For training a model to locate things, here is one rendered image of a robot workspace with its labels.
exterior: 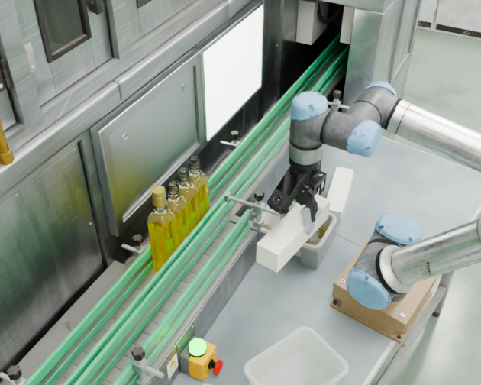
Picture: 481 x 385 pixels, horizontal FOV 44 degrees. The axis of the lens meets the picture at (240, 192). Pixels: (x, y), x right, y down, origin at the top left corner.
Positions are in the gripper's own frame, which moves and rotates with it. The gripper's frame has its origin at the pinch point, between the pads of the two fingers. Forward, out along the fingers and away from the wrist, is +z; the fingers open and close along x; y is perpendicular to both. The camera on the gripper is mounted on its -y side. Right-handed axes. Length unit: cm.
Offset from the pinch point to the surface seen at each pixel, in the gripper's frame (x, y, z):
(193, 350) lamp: 8.9, -30.0, 24.4
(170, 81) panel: 47, 9, -21
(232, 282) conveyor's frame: 16.8, -3.7, 28.2
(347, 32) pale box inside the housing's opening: 43, 105, -1
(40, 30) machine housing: 45, -28, -49
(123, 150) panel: 43.6, -13.5, -12.3
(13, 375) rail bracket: 27, -65, 9
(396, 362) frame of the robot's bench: -23, 44, 89
